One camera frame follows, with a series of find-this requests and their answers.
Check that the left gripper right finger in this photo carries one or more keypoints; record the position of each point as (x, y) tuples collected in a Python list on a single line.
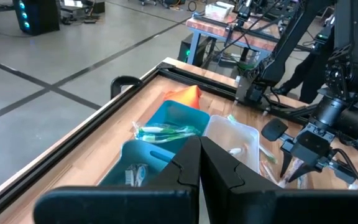
[(291, 208)]

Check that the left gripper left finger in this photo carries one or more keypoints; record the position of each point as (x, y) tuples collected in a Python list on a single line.
[(120, 208)]

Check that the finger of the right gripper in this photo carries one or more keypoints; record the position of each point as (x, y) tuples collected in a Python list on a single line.
[(273, 129), (311, 168)]

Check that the blue toothbrush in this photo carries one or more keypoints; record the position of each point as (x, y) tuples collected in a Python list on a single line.
[(137, 175)]

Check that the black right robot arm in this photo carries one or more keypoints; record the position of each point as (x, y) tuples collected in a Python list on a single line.
[(353, 62)]

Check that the orange toothbrush, clear wrapper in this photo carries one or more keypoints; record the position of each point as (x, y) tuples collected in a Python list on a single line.
[(267, 172)]

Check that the clear plastic bin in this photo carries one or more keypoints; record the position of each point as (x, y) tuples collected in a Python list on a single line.
[(228, 133)]

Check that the slate grey plastic bin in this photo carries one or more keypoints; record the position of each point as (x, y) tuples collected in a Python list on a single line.
[(126, 155)]

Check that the person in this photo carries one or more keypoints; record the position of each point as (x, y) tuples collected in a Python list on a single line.
[(312, 81)]

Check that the orange cloth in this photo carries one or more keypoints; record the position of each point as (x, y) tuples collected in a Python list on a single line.
[(186, 96)]

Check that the blue-framed wooden table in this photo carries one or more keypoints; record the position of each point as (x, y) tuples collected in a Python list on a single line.
[(216, 29)]

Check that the black computer tower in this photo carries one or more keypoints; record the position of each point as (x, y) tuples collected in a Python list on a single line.
[(39, 18)]

